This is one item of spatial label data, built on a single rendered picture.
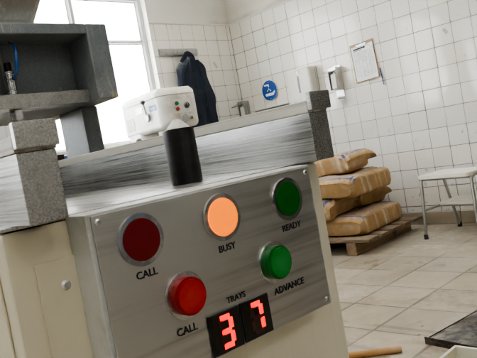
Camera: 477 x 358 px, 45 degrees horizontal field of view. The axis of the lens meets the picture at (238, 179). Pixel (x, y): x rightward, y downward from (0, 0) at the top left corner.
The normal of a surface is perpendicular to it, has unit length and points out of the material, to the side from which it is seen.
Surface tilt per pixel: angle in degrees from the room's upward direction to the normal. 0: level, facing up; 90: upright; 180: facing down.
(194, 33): 90
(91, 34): 90
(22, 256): 90
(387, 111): 90
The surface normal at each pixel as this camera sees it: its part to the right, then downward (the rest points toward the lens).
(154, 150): -0.74, 0.17
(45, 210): 0.66, -0.07
